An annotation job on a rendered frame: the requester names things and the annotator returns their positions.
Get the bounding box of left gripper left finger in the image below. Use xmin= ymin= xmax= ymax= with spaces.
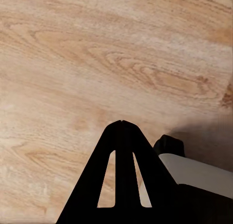
xmin=56 ymin=120 xmax=129 ymax=224

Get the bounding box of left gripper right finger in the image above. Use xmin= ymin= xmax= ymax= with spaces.
xmin=122 ymin=120 xmax=204 ymax=224

